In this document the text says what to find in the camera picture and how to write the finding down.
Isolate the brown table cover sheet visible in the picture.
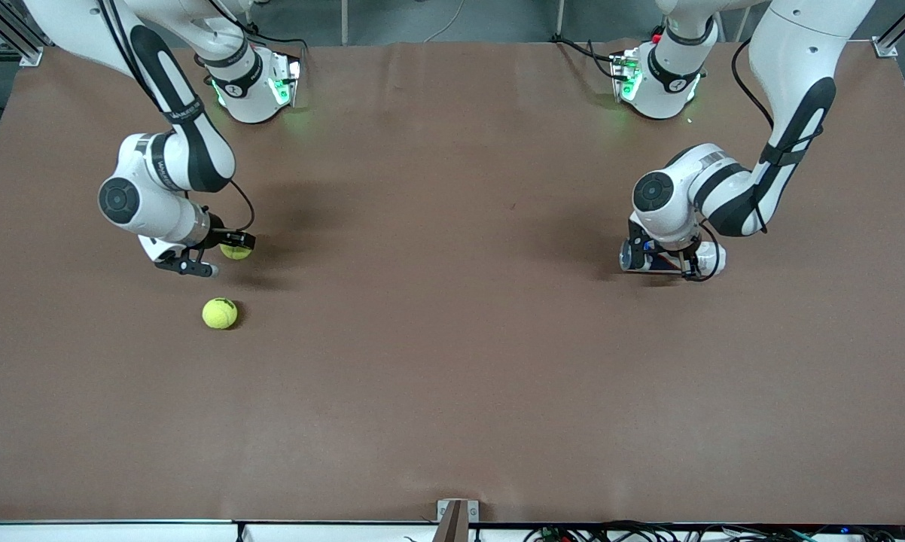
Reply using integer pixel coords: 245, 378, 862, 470
0, 39, 905, 525

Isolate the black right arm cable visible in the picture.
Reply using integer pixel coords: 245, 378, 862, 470
227, 178, 257, 233

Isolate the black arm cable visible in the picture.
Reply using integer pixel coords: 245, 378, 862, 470
227, 178, 257, 233
690, 38, 777, 282

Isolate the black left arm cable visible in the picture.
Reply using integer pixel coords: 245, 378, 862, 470
690, 38, 777, 282

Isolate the black base power cable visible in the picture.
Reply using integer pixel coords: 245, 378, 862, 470
243, 21, 310, 58
552, 33, 619, 80

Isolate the aluminium frame post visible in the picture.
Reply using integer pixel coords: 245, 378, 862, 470
872, 0, 905, 59
0, 0, 44, 68

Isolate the black cable bundle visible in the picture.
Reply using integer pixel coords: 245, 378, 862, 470
522, 519, 905, 542

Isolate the white table edge rail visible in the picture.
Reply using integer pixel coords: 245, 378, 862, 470
0, 518, 905, 542

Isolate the grey metal edge bracket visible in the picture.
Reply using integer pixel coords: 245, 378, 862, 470
436, 498, 480, 524

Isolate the brown wooden post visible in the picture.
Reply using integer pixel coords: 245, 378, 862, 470
431, 500, 470, 542

